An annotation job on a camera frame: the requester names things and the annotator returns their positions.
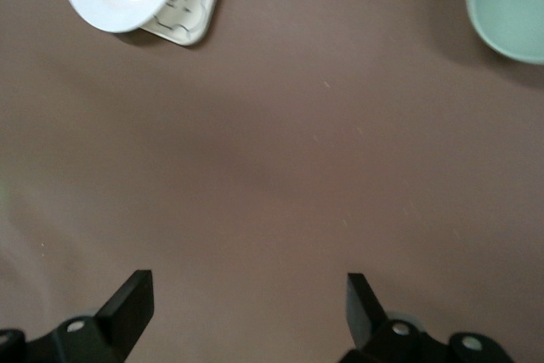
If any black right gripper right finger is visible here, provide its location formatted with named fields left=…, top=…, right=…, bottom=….
left=339, top=272, right=511, bottom=363

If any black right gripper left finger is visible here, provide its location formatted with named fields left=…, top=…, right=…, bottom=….
left=25, top=269, right=155, bottom=363

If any cream bear print tray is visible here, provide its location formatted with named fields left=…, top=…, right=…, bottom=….
left=19, top=0, right=233, bottom=46

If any light green bowl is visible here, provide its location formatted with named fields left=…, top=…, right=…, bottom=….
left=465, top=0, right=544, bottom=65

